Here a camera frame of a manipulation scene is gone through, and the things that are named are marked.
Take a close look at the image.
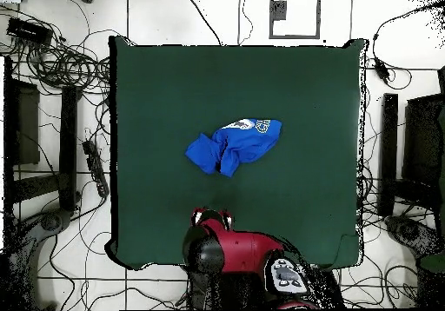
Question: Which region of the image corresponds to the black power adapter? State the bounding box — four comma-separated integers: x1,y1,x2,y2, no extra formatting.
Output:
373,57,390,83

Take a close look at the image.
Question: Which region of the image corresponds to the blue printed shirt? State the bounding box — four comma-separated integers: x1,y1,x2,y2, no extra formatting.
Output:
184,117,283,179

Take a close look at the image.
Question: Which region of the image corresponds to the black metal frame stand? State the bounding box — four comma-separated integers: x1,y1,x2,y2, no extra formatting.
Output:
376,65,445,218
3,55,83,215

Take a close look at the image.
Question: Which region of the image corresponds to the black power strip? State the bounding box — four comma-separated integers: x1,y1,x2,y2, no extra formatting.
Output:
82,139,110,198

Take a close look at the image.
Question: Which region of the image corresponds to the grey square floor frame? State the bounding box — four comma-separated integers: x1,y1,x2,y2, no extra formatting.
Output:
268,0,322,40

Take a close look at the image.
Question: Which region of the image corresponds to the dark grey square block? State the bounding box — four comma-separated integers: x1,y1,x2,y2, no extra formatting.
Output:
270,0,289,21

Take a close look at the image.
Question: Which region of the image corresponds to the dark green table cloth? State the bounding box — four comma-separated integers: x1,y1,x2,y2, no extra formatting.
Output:
105,35,369,270

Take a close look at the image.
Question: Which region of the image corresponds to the thick black floor cable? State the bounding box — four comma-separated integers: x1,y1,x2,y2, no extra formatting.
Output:
187,0,223,46

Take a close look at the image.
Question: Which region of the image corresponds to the tangled black cable coil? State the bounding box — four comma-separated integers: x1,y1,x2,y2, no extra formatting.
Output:
32,44,111,95

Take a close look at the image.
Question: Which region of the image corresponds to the grey pedestal leg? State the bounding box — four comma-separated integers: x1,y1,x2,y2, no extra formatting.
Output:
384,215,444,260
6,208,72,310

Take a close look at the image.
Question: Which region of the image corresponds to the black electronics box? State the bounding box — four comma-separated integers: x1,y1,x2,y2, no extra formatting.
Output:
6,17,54,46

